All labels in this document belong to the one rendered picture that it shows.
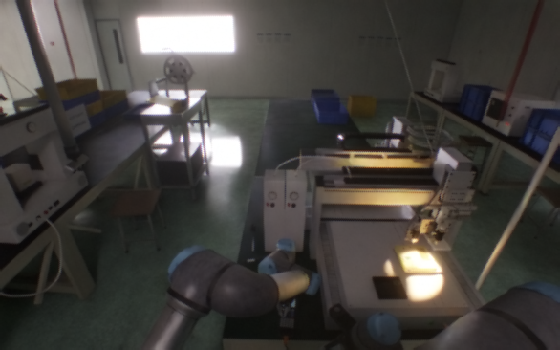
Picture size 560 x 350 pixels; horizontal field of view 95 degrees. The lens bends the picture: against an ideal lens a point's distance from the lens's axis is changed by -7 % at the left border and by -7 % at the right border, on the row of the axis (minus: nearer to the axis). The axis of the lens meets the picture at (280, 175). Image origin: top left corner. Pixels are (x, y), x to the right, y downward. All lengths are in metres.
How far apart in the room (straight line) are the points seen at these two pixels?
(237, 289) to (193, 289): 0.11
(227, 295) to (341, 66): 7.94
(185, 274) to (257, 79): 7.76
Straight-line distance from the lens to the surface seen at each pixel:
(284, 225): 1.52
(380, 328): 0.78
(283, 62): 8.18
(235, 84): 8.39
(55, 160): 2.51
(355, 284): 1.40
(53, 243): 2.39
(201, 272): 0.68
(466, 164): 1.39
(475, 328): 0.43
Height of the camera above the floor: 1.90
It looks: 28 degrees down
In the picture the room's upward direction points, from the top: 1 degrees clockwise
